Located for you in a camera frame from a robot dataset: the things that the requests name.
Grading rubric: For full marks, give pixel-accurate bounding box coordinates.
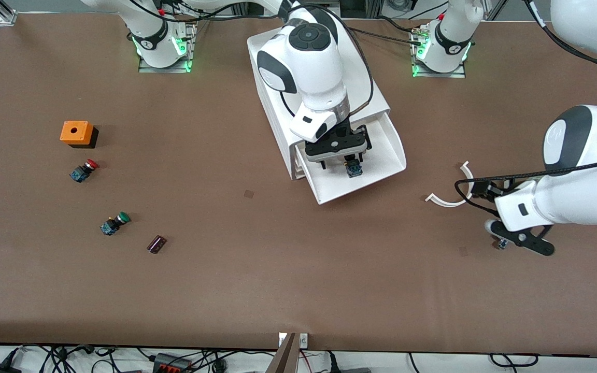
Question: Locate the white drawer cabinet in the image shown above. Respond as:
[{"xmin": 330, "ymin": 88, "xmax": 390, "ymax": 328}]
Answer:
[{"xmin": 247, "ymin": 23, "xmax": 390, "ymax": 180}]

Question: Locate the white curved plastic piece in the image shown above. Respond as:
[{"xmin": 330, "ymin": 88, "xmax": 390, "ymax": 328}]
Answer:
[{"xmin": 425, "ymin": 161, "xmax": 473, "ymax": 208}]

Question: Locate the orange box with hole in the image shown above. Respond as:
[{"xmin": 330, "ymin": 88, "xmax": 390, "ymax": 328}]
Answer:
[{"xmin": 60, "ymin": 121, "xmax": 99, "ymax": 149}]

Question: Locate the black power strip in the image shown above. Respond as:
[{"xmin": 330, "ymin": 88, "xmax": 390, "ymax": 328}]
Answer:
[{"xmin": 152, "ymin": 353, "xmax": 194, "ymax": 373}]

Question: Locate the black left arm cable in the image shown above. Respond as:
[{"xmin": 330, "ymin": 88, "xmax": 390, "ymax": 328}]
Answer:
[{"xmin": 454, "ymin": 0, "xmax": 597, "ymax": 218}]

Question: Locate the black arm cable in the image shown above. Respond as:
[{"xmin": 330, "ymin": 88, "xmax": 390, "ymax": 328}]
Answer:
[
  {"xmin": 454, "ymin": 0, "xmax": 597, "ymax": 218},
  {"xmin": 278, "ymin": 0, "xmax": 375, "ymax": 121}
]

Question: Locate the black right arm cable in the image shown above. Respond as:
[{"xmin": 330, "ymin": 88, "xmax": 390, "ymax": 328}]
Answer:
[{"xmin": 278, "ymin": 0, "xmax": 375, "ymax": 121}]

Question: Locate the black cable on table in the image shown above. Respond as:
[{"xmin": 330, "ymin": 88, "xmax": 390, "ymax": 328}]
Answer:
[{"xmin": 348, "ymin": 16, "xmax": 430, "ymax": 46}]

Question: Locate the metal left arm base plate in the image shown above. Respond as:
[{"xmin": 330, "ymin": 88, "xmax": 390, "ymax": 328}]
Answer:
[{"xmin": 411, "ymin": 26, "xmax": 467, "ymax": 79}]

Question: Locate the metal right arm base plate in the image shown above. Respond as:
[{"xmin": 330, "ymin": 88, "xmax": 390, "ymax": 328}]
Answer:
[{"xmin": 138, "ymin": 23, "xmax": 197, "ymax": 74}]

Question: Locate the black looped cable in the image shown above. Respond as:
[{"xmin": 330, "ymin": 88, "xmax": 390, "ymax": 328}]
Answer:
[{"xmin": 489, "ymin": 353, "xmax": 540, "ymax": 368}]

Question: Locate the brown wooden post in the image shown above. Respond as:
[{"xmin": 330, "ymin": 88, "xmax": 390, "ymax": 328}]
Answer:
[{"xmin": 266, "ymin": 333, "xmax": 299, "ymax": 373}]

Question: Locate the green push button switch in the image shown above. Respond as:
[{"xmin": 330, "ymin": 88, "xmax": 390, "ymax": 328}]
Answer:
[{"xmin": 100, "ymin": 212, "xmax": 131, "ymax": 237}]

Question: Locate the red push button switch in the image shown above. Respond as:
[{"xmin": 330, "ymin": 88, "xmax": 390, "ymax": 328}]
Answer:
[{"xmin": 69, "ymin": 159, "xmax": 100, "ymax": 183}]

